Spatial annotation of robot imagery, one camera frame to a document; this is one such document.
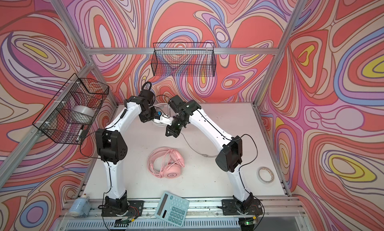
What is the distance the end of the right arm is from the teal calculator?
32 cm

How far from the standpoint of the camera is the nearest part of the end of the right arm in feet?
1.91

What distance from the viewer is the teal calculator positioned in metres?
0.70
